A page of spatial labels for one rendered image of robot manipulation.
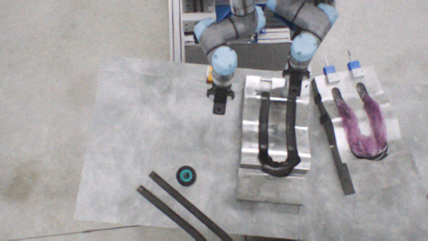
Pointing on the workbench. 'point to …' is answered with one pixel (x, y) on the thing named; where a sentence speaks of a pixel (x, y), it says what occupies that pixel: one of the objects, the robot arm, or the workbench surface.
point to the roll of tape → (185, 173)
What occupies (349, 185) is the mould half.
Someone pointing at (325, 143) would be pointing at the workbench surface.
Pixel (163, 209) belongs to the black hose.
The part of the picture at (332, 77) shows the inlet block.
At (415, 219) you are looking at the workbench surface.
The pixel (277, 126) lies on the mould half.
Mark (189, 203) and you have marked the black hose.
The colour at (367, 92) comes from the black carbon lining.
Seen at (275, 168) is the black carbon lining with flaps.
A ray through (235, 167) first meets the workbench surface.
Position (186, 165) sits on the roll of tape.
